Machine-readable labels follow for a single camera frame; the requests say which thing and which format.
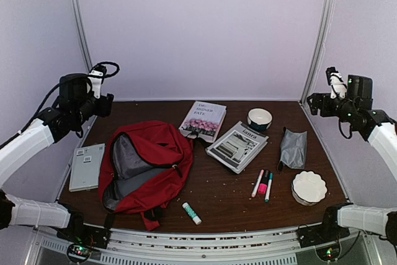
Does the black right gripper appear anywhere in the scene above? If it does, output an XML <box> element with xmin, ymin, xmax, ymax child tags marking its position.
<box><xmin>306</xmin><ymin>92</ymin><xmax>356</xmax><ymax>122</ymax></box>

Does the red backpack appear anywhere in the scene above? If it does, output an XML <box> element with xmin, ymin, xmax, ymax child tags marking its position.
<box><xmin>98</xmin><ymin>121</ymin><xmax>194</xmax><ymax>231</ymax></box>

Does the grey ianra magazine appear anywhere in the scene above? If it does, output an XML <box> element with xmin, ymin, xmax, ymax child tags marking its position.
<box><xmin>206</xmin><ymin>121</ymin><xmax>269</xmax><ymax>174</ymax></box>

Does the pink roses designer book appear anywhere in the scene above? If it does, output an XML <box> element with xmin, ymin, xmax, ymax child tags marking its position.
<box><xmin>179</xmin><ymin>101</ymin><xmax>226</xmax><ymax>143</ymax></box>

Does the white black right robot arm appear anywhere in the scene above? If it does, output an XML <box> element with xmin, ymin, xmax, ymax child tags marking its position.
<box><xmin>306</xmin><ymin>67</ymin><xmax>396</xmax><ymax>245</ymax></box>

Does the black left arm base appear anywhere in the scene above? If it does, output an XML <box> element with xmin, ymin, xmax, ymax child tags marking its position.
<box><xmin>54</xmin><ymin>212</ymin><xmax>110</xmax><ymax>249</ymax></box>

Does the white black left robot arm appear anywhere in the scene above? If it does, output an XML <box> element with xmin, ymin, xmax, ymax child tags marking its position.
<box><xmin>1</xmin><ymin>70</ymin><xmax>114</xmax><ymax>243</ymax></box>

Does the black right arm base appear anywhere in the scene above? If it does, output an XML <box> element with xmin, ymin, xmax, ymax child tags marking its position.
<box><xmin>297</xmin><ymin>215</ymin><xmax>350</xmax><ymax>248</ymax></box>

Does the grey pencil pouch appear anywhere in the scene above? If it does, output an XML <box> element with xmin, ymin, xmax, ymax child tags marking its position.
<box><xmin>277</xmin><ymin>127</ymin><xmax>307</xmax><ymax>173</ymax></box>

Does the grey notebook with barcodes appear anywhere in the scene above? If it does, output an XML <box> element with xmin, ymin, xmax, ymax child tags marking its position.
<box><xmin>69</xmin><ymin>143</ymin><xmax>105</xmax><ymax>192</ymax></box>

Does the white dark-rimmed bowl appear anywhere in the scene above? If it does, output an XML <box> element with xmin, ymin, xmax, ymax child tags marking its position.
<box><xmin>248</xmin><ymin>108</ymin><xmax>273</xmax><ymax>132</ymax></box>

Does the white scalloped dish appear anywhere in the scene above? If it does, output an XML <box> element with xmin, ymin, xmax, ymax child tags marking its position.
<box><xmin>292</xmin><ymin>171</ymin><xmax>328</xmax><ymax>206</ymax></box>

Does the white teal marker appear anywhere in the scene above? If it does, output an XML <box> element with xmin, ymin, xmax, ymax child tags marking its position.
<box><xmin>264</xmin><ymin>173</ymin><xmax>273</xmax><ymax>203</ymax></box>

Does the white pink marker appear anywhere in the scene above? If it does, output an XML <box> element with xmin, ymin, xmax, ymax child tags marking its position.
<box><xmin>251</xmin><ymin>169</ymin><xmax>264</xmax><ymax>198</ymax></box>

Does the black pink highlighter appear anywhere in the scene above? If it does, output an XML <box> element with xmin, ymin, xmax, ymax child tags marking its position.
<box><xmin>258</xmin><ymin>169</ymin><xmax>270</xmax><ymax>195</ymax></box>

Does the white green glue stick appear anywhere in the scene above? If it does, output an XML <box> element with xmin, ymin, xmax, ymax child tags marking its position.
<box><xmin>182</xmin><ymin>202</ymin><xmax>202</xmax><ymax>225</ymax></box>

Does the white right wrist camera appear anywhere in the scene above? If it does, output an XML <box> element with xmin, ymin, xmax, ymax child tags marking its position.
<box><xmin>326</xmin><ymin>66</ymin><xmax>347</xmax><ymax>99</ymax></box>

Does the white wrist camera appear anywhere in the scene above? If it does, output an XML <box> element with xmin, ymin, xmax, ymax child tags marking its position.
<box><xmin>326</xmin><ymin>66</ymin><xmax>347</xmax><ymax>99</ymax></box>
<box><xmin>87</xmin><ymin>63</ymin><xmax>107</xmax><ymax>99</ymax></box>

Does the right aluminium frame post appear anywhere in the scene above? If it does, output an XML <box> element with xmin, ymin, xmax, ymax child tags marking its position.
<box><xmin>300</xmin><ymin>0</ymin><xmax>335</xmax><ymax>107</ymax></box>

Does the aluminium frame post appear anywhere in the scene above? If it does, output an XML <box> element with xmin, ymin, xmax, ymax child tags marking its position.
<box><xmin>300</xmin><ymin>0</ymin><xmax>335</xmax><ymax>107</ymax></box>
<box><xmin>70</xmin><ymin>0</ymin><xmax>92</xmax><ymax>71</ymax></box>

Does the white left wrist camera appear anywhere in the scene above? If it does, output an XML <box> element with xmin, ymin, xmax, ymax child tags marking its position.
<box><xmin>87</xmin><ymin>63</ymin><xmax>107</xmax><ymax>99</ymax></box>

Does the left aluminium frame post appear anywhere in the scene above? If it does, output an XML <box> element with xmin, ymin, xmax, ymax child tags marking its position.
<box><xmin>70</xmin><ymin>0</ymin><xmax>92</xmax><ymax>71</ymax></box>

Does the aluminium front rail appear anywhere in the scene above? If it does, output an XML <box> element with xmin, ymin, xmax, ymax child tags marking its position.
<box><xmin>23</xmin><ymin>225</ymin><xmax>385</xmax><ymax>264</ymax></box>

